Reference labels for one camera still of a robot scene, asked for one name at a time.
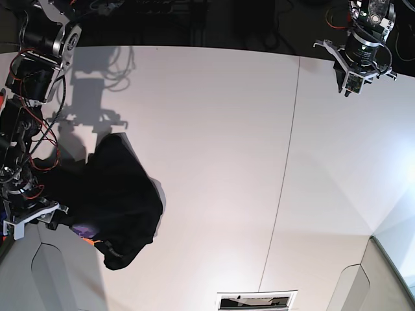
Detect black t-shirt with graphic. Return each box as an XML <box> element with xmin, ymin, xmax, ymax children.
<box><xmin>38</xmin><ymin>133</ymin><xmax>163</xmax><ymax>270</ymax></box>

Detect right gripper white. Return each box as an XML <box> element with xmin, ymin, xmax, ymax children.
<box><xmin>3</xmin><ymin>196</ymin><xmax>70</xmax><ymax>231</ymax></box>

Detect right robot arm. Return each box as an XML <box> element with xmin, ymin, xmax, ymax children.
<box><xmin>1</xmin><ymin>1</ymin><xmax>82</xmax><ymax>240</ymax></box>

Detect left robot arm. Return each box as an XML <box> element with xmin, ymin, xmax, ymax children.
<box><xmin>313</xmin><ymin>1</ymin><xmax>397</xmax><ymax>97</ymax></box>

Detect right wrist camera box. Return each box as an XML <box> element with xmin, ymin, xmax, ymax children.
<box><xmin>3</xmin><ymin>220</ymin><xmax>25</xmax><ymax>240</ymax></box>

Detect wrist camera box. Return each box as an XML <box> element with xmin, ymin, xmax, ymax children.
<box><xmin>3</xmin><ymin>220</ymin><xmax>25</xmax><ymax>240</ymax></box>
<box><xmin>343</xmin><ymin>72</ymin><xmax>364</xmax><ymax>94</ymax></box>

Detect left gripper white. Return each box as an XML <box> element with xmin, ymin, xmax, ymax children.
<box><xmin>313</xmin><ymin>30</ymin><xmax>397</xmax><ymax>97</ymax></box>

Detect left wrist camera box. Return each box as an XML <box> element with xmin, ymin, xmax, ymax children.
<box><xmin>343</xmin><ymin>72</ymin><xmax>364</xmax><ymax>94</ymax></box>

